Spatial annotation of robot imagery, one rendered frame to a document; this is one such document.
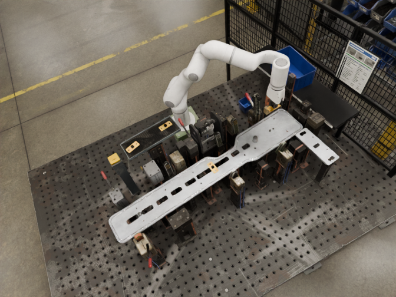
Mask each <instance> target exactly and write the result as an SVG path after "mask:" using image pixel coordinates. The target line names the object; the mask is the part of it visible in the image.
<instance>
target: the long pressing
mask: <svg viewBox="0 0 396 297"><path fill-rule="evenodd" d="M273 128H274V130H273ZM302 129H303V125H302V124H301V123H300V122H298V121H297V120H296V119H295V118H294V117H292V116H291V115H290V114H289V113H288V112H287V111H286V110H284V109H282V108H281V109H278V110H277V111H275V112H274V113H272V114H270V115H269V116H267V117H265V118H264V119H263V120H260V121H259V122H258V123H256V124H254V125H253V126H251V127H249V128H248V129H246V130H245V131H243V132H241V133H240V134H238V135H237V136H236V138H235V145H234V147H233V148H231V149H230V150H228V151H227V152H225V153H223V154H222V155H221V156H219V157H205V158H203V159H201V160H200V161H198V162H197V163H195V164H193V165H192V166H190V167H189V168H187V169H185V170H184V171H182V172H181V173H179V174H177V175H176V176H174V177H172V178H171V179H170V180H168V181H166V182H165V183H163V184H161V185H160V186H159V187H156V188H155V189H154V190H152V191H150V192H149V193H147V194H145V195H144V196H143V197H141V198H139V199H138V200H136V201H135V202H133V203H131V204H130V205H128V206H126V207H125V208H123V209H122V210H120V211H119V212H117V213H115V214H114V215H112V216H111V217H110V218H109V221H108V222H109V225H110V227H111V229H112V231H113V233H114V236H115V238H116V239H117V241H118V242H120V243H126V242H127V241H129V240H130V239H132V238H133V237H134V235H135V234H136V233H139V232H140V233H141V232H142V231H144V230H145V229H147V228H148V227H150V226H151V225H153V224H155V223H156V222H158V221H159V220H160V219H162V218H163V217H165V216H167V215H168V214H169V213H171V212H172V211H174V210H176V209H177V208H179V207H180V206H182V205H183V204H185V203H186V202H188V201H189V200H191V199H192V198H194V197H195V196H197V195H198V194H200V193H201V192H203V191H205V190H206V189H208V188H209V187H210V186H212V185H214V184H215V183H217V182H218V181H219V180H221V179H223V178H224V177H226V176H227V175H229V174H230V173H231V171H233V170H235V169H238V168H239V167H241V166H242V165H244V164H245V163H247V162H250V161H256V160H259V159H260V158H261V157H263V156H264V155H266V154H268V153H269V152H270V151H272V150H273V149H275V148H277V147H278V146H279V144H280V143H281V142H283V141H287V140H289V139H290V138H292V137H293V136H295V134H296V133H298V132H300V131H301V130H302ZM269 130H271V131H269ZM253 136H257V137H258V141H257V142H256V143H254V142H253ZM245 144H248V145H250V147H248V148H247V149H245V150H244V149H242V146H244V145H245ZM236 150H237V151H238V152H239V154H237V155H236V156H234V157H233V156H232V155H231V154H232V153H233V152H234V151H236ZM244 154H245V156H244ZM225 157H227V158H228V159H229V160H228V161H227V162H225V163H223V164H222V165H220V166H219V167H217V168H218V170H219V171H218V172H216V173H213V172H212V171H211V172H210V173H208V174H207V175H205V176H203V177H202V178H200V179H198V178H197V177H196V176H197V175H198V174H200V173H202V172H203V171H205V170H207V169H208V168H209V167H208V165H207V164H208V163H210V162H211V161H212V163H213V164H216V163H217V162H219V161H221V160H222V159H224V158H225ZM192 178H195V179H196V181H195V182H194V183H192V184H191V185H189V186H186V185H185V183H186V182H188V181H189V180H191V179H192ZM178 187H181V188H182V191H180V192H178V193H177V194H175V195H174V196H172V195H171V192H172V191H173V190H175V189H177V188H178ZM165 189H166V190H165ZM164 196H167V197H168V199H167V200H166V201H165V202H163V203H162V204H160V205H158V204H157V201H158V200H160V199H161V198H163V197H164ZM150 205H152V206H153V209H152V210H151V211H149V212H147V213H146V214H143V213H142V210H144V209H145V208H147V207H149V206H150ZM138 212H140V213H142V215H141V216H140V217H139V216H138V219H137V220H135V221H134V222H132V223H130V224H128V223H127V220H128V219H130V218H131V217H133V216H135V215H137V213H138Z"/></svg>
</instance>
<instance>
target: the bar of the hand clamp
mask: <svg viewBox="0 0 396 297"><path fill-rule="evenodd" d="M261 99H262V97H260V96H259V94H258V93H256V94H253V109H254V112H255V113H256V116H257V111H256V110H258V114H260V100H261Z"/></svg>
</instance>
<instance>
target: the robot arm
mask: <svg viewBox="0 0 396 297"><path fill-rule="evenodd" d="M210 60H219V61H223V62H225V63H228V64H230V65H234V66H236V67H239V68H242V69H244V70H248V71H254V70H255V69H256V68H257V67H258V66H259V65H260V64H263V63H268V64H272V72H271V78H270V84H269V86H268V90H267V93H266V95H267V96H268V97H269V98H270V106H272V105H273V109H274V108H277V107H278V104H279V105H283V101H284V98H285V85H286V80H287V77H288V71H289V66H290V59H289V58H288V57H287V56H286V55H284V54H281V53H279V52H276V51H271V50H267V51H262V52H259V53H257V54H253V53H250V52H247V51H245V50H242V49H240V48H236V47H234V46H231V45H229V44H226V43H224V42H220V41H216V40H212V41H209V42H207V43H205V44H200V45H199V46H198V47H197V49H196V50H195V52H194V54H193V57H192V59H191V61H190V63H189V65H188V67H187V68H185V69H184V70H183V71H182V72H181V73H180V75H179V76H175V77H174V78H173V79H172V80H171V81H170V84H169V86H168V87H167V90H166V92H165V94H164V97H163V101H164V103H165V105H166V106H168V107H170V108H171V110H172V113H173V117H172V119H173V120H174V121H175V122H176V123H177V125H178V126H179V127H180V128H181V131H185V130H184V128H183V126H181V124H180V123H179V121H178V118H181V120H182V122H183V124H184V126H185V128H186V130H189V124H193V125H194V123H195V118H194V115H193V114H192V113H191V112H189V111H188V108H187V103H186V102H187V93H188V89H189V88H190V86H191V85H192V84H193V83H198V82H199V81H200V80H201V79H202V77H203V76H204V74H205V71H206V69H207V66H208V64H209V62H210Z"/></svg>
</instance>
